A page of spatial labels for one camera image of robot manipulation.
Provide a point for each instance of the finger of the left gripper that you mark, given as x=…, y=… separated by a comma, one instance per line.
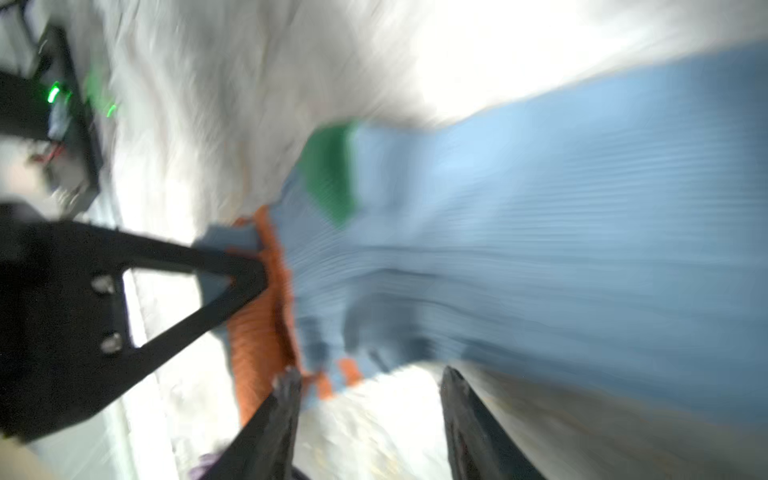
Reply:
x=89, y=312

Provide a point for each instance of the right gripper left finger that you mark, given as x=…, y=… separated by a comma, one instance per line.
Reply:
x=264, y=448

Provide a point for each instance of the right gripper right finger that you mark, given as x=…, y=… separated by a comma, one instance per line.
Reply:
x=477, y=445

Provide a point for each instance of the blue orange striped sock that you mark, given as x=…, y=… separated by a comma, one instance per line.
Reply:
x=610, y=235

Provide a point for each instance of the purple striped sock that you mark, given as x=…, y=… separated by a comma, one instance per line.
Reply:
x=205, y=463

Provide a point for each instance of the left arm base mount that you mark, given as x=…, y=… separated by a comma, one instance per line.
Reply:
x=48, y=106

